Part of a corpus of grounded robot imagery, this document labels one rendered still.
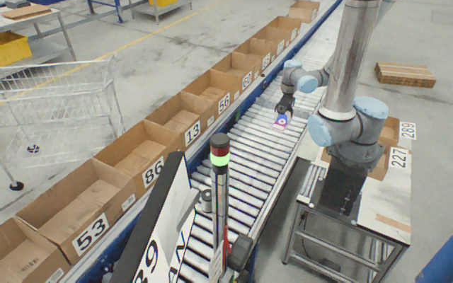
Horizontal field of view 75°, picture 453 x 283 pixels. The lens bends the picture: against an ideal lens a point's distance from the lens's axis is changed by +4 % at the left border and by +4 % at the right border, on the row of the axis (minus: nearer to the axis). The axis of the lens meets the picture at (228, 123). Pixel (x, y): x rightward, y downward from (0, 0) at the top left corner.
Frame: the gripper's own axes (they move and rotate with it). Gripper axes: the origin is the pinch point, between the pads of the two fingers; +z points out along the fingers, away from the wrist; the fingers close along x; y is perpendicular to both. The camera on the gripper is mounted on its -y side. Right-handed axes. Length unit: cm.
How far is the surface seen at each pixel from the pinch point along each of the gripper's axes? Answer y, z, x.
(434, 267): -108, -64, -52
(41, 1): 150, 31, 476
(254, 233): -51, 38, -10
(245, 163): -7.8, 36.8, 17.9
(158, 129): -35, 11, 66
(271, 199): -25.9, 38.1, -9.0
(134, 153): -49, 24, 75
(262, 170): -7.4, 36.9, 5.0
